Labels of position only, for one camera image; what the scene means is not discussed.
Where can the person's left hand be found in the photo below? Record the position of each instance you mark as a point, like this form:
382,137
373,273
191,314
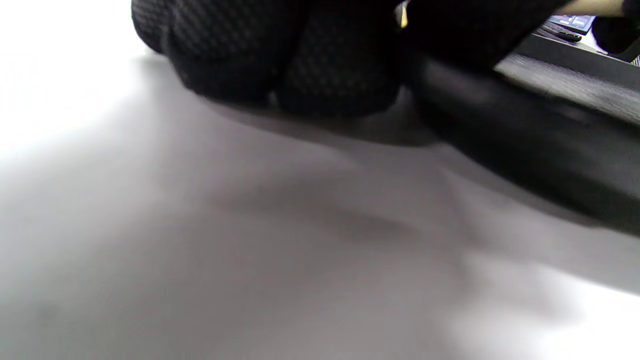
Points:
300,50

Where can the black plastic tray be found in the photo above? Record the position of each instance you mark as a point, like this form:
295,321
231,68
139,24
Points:
525,130

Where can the person's right forearm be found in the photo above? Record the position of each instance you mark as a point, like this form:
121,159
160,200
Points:
590,6

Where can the black keyboard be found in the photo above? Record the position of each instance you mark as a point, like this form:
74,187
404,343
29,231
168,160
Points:
560,33

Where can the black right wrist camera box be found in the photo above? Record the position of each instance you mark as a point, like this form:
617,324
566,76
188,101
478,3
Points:
615,32

